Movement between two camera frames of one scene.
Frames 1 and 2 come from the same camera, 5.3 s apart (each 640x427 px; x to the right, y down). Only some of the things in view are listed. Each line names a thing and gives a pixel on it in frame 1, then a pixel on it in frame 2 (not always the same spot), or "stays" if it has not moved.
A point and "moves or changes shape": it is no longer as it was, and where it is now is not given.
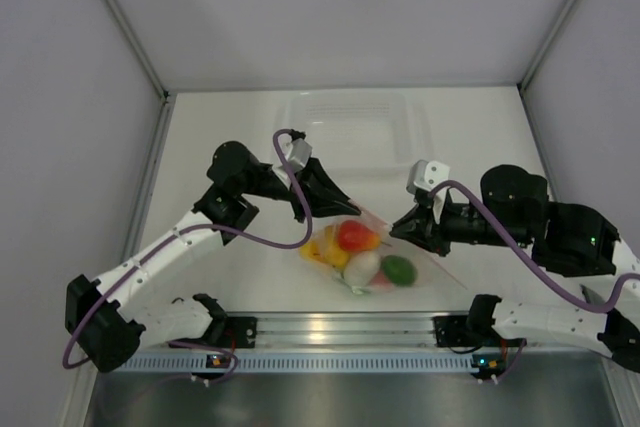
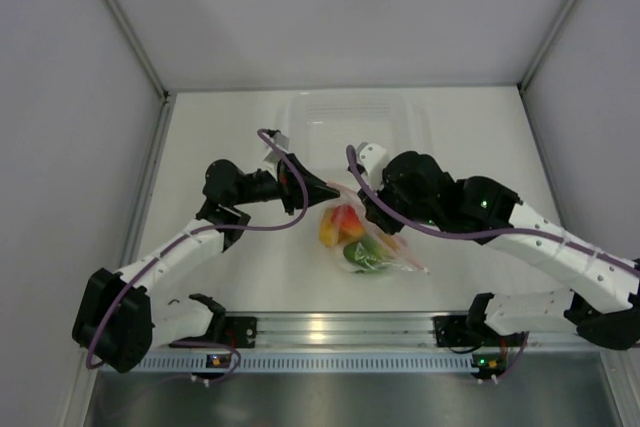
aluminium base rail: [347, 330] stays
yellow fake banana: [313, 251] -> [328, 230]
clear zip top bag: [365, 255] moves or changes shape
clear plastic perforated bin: [353, 129] stays
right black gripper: [421, 227] -> [376, 213]
